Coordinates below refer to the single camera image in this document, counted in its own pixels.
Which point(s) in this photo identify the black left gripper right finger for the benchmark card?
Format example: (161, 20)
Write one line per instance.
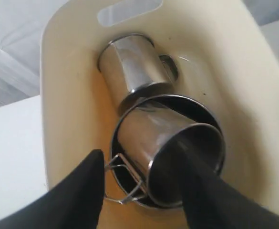
(208, 201)

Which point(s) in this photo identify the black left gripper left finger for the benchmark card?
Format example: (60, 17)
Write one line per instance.
(75, 203)

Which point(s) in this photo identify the steel mug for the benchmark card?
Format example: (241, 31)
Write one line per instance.
(133, 69)
(168, 152)

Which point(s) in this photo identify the stainless steel bowl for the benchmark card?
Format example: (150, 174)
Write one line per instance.
(201, 105)

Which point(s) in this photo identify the cream bin with circle mark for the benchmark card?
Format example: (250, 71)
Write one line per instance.
(224, 62)

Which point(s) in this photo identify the white curtain backdrop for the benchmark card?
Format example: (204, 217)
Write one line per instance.
(21, 25)

